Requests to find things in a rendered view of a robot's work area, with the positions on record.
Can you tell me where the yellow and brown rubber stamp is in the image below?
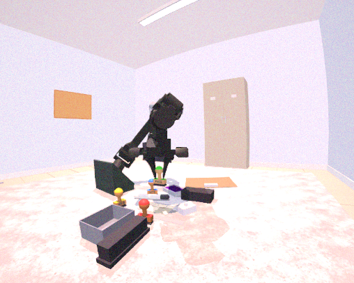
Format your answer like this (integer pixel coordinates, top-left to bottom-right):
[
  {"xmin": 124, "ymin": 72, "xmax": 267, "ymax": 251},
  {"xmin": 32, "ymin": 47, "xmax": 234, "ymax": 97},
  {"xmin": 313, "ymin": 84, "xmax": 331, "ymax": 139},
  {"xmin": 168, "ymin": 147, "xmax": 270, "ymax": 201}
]
[{"xmin": 113, "ymin": 188, "xmax": 127, "ymax": 207}]

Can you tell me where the red-handled rubber stamp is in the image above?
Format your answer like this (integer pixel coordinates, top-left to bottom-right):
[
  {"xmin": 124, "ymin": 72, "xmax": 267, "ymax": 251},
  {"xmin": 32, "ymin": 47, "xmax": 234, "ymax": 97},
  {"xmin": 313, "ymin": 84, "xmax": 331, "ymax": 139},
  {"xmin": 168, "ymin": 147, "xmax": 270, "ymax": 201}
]
[{"xmin": 138, "ymin": 199, "xmax": 153, "ymax": 225}]

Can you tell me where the beige card taped down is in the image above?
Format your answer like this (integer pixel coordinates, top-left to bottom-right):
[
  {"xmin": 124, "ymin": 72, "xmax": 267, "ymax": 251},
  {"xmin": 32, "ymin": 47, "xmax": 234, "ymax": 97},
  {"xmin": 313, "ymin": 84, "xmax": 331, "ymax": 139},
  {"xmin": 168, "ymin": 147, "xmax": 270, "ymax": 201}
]
[{"xmin": 147, "ymin": 200, "xmax": 176, "ymax": 215}]

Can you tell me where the wooden rubber stamp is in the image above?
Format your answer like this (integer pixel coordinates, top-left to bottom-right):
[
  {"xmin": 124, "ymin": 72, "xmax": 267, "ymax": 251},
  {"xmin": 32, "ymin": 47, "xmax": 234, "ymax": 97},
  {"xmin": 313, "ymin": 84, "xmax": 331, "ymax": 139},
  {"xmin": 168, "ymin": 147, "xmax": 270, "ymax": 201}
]
[{"xmin": 153, "ymin": 166, "xmax": 167, "ymax": 187}]

